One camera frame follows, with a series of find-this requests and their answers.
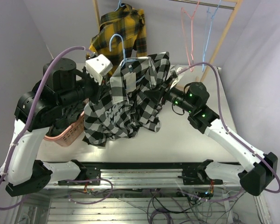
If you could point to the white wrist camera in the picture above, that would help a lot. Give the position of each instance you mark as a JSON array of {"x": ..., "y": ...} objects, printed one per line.
[
  {"x": 98, "y": 68},
  {"x": 175, "y": 76}
]

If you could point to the aluminium frame base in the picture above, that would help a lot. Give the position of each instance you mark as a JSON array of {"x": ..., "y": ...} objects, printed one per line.
[{"x": 145, "y": 193}]

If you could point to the black white checkered shirt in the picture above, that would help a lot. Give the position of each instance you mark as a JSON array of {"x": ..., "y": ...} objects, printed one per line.
[{"x": 124, "y": 108}]

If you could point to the pink laundry basket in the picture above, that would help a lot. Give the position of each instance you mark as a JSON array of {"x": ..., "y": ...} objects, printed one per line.
[{"x": 70, "y": 134}]

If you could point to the metal rack rod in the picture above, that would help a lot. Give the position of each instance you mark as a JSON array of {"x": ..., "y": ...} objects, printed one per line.
[{"x": 206, "y": 4}]

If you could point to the blue hanger of checkered shirt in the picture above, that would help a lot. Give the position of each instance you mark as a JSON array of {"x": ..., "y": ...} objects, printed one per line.
[{"x": 125, "y": 58}]

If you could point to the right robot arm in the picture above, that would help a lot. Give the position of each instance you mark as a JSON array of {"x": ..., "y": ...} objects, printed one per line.
[{"x": 256, "y": 169}]

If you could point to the blue hanger of yellow shirt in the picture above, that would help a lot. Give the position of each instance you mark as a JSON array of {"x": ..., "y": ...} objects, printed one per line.
[{"x": 120, "y": 5}]

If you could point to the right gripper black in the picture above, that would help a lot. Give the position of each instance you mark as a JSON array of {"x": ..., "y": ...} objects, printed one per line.
[{"x": 156, "y": 95}]

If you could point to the blue wire hanger empty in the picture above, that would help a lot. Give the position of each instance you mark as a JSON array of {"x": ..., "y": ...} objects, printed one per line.
[{"x": 208, "y": 28}]

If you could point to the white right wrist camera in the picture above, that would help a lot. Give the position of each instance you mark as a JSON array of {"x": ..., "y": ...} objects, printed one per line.
[{"x": 175, "y": 76}]

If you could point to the yellow plaid shirt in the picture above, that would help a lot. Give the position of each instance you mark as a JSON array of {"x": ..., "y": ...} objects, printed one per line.
[{"x": 120, "y": 33}]

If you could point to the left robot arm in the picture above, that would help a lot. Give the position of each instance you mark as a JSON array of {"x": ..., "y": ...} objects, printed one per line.
[{"x": 37, "y": 111}]

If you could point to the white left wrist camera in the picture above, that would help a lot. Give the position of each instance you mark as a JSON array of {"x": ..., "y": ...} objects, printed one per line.
[{"x": 98, "y": 68}]

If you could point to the pink wire hanger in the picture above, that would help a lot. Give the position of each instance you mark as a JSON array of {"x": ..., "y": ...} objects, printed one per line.
[{"x": 187, "y": 21}]

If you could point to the wooden clothes rack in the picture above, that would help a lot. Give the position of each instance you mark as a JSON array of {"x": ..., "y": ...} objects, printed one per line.
[{"x": 233, "y": 14}]

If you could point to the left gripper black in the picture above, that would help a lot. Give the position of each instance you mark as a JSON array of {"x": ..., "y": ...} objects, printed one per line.
[{"x": 99, "y": 88}]

